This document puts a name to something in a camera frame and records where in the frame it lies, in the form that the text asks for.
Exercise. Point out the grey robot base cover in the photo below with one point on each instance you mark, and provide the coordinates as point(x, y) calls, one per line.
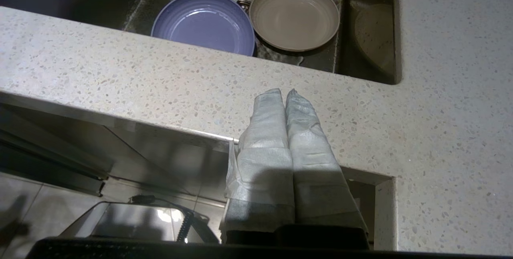
point(132, 219)

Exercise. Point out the purple round plate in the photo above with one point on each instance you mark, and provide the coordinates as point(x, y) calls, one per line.
point(204, 22)

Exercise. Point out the beige base cabinet front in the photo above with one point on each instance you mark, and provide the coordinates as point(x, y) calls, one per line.
point(168, 158)

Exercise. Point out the stainless steel sink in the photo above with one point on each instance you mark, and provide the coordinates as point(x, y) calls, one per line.
point(368, 30)

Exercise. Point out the beige round plate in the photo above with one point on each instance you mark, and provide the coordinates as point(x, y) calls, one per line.
point(294, 16)

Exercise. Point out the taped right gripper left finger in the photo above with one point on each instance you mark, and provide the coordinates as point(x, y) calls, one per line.
point(262, 162)

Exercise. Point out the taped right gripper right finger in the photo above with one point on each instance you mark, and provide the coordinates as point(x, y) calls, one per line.
point(316, 170)

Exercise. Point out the grey cabinet door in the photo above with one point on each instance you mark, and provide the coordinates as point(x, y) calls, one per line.
point(48, 158)

